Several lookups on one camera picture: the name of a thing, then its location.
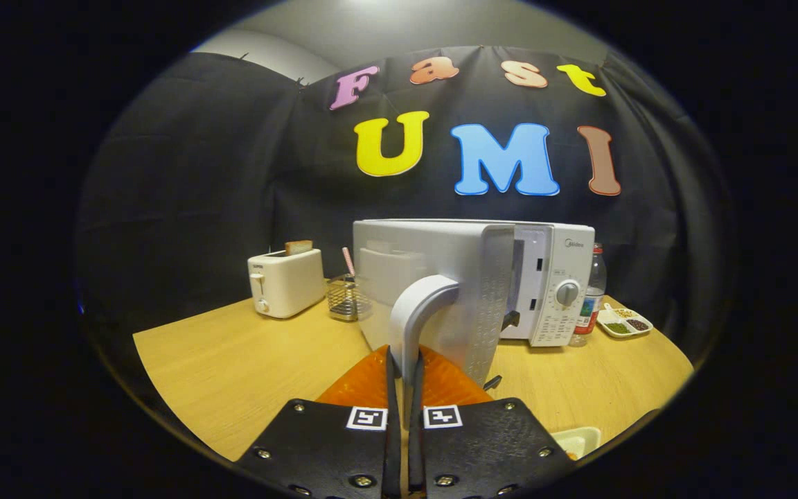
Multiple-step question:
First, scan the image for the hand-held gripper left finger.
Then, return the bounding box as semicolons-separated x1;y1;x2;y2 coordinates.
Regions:
236;344;403;499

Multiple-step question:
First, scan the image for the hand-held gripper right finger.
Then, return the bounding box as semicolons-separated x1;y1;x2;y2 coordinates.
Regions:
409;344;576;499

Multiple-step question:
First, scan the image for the white microwave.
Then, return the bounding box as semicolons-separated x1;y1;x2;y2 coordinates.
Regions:
353;218;596;430

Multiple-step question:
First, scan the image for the white tray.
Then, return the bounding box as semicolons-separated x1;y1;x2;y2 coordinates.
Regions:
550;426;602;460

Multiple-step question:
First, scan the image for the white toaster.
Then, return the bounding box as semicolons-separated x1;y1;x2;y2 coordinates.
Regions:
247;248;326;319

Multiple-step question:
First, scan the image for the plastic bottle with red label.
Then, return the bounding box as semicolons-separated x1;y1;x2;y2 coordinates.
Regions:
569;243;608;347

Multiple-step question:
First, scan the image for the white divided condiment dish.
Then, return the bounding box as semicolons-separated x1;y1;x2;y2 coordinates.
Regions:
596;303;653;339

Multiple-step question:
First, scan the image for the wire mesh holder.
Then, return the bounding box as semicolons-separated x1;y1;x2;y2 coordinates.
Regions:
325;274;372;322

